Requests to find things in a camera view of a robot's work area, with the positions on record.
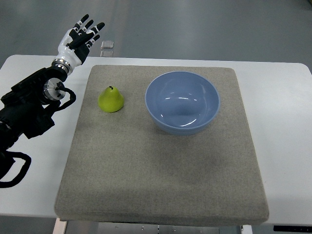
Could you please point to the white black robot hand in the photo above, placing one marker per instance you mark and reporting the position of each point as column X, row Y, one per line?
column 76, row 44

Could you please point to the green pear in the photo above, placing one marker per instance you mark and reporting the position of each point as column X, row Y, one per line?
column 110, row 100

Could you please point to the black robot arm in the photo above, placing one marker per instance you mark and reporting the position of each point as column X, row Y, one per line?
column 28, row 107

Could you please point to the blue bowl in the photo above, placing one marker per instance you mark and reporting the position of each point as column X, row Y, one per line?
column 182, row 103

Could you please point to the grey fabric mat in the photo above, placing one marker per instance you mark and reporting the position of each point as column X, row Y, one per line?
column 122, row 168

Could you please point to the white table frame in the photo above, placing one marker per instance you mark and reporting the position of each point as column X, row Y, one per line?
column 88, row 227

